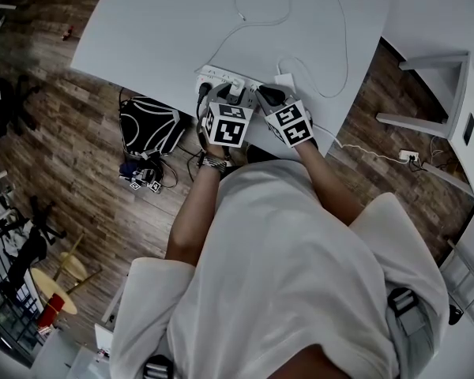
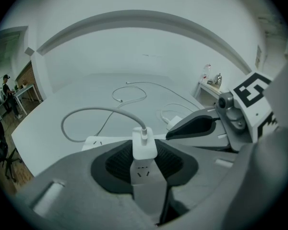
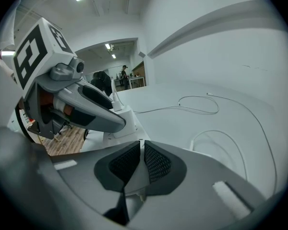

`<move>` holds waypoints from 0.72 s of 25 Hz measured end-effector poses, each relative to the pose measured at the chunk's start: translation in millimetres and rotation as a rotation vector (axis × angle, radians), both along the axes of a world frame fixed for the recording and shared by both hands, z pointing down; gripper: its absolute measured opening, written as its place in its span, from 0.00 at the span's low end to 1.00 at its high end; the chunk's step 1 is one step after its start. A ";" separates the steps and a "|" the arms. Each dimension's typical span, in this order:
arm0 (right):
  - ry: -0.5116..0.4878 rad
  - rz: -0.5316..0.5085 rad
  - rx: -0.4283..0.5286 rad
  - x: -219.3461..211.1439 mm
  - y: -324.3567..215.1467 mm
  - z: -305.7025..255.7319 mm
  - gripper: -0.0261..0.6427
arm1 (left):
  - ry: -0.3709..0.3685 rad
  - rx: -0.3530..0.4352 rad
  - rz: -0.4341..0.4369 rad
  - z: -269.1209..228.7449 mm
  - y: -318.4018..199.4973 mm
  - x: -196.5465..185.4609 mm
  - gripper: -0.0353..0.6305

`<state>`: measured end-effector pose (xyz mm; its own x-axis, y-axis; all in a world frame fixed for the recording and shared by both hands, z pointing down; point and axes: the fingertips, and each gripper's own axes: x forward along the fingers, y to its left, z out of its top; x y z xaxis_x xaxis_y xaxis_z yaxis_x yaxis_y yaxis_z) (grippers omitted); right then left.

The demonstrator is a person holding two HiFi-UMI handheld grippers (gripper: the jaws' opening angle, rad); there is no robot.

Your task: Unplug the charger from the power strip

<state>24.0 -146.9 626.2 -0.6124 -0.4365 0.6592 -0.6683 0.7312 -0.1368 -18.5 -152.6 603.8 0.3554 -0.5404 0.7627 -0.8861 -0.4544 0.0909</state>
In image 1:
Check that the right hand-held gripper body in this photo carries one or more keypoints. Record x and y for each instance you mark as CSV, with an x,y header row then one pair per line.
x,y
290,124

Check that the white side table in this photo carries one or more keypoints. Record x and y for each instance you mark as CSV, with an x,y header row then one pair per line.
x,y
470,101

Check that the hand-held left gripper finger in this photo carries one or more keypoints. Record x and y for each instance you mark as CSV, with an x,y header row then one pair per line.
x,y
247,100
219,95

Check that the white floor socket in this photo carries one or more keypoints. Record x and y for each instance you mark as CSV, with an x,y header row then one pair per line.
x,y
408,155

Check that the white power strip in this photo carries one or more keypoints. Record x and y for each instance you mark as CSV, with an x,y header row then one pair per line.
x,y
217,74

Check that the person's black trouser leg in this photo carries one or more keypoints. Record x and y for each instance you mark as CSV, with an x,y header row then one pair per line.
x,y
260,154

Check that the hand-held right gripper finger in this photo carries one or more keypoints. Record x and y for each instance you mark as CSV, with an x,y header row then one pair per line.
x,y
288,93
265,107

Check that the small yellow round stool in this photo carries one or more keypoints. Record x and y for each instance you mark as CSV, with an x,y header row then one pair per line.
x,y
74,266

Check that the white shirt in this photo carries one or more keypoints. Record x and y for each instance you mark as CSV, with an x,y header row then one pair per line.
x,y
276,275

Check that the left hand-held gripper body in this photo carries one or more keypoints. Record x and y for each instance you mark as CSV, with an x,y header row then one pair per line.
x,y
229,126

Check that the white drawer cabinet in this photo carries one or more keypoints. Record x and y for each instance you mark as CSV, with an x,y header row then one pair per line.
x,y
470,286

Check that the person's left forearm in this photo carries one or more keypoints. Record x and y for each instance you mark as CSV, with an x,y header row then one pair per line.
x,y
191,219

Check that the person's right forearm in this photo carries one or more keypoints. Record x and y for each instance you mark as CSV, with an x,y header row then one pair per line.
x,y
332,188

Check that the black backpack with white lines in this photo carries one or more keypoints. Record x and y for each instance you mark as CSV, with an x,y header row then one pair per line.
x,y
148,124

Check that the black office chair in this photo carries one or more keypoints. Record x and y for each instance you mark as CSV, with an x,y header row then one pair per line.
x,y
2,101
27,247

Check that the large yellow round stool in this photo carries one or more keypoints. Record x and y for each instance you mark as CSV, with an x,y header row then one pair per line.
x,y
55,290

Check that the spare hand-held gripper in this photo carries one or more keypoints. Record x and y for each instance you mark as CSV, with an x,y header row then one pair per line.
x,y
142,178

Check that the red bucket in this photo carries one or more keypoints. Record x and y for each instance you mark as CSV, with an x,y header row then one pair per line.
x,y
51,310

